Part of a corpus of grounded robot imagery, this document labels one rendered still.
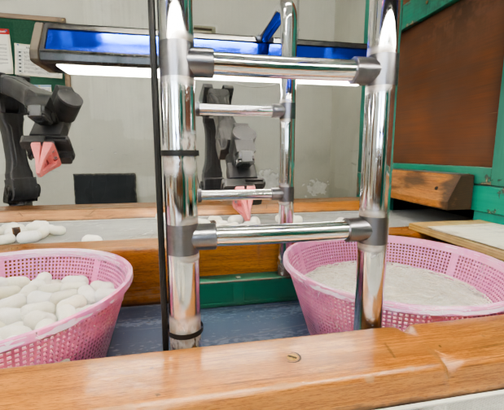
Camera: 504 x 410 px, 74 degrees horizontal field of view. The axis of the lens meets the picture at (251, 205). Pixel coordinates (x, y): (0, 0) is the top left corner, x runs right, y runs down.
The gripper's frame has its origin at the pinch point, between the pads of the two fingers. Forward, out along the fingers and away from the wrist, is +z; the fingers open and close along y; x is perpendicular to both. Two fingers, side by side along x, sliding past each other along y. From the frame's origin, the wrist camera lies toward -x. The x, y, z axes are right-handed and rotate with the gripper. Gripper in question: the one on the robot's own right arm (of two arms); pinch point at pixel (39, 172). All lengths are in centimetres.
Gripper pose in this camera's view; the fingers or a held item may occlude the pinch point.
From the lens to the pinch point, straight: 88.2
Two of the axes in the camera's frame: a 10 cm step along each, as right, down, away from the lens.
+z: 1.5, 7.5, -6.4
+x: -1.2, 6.6, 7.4
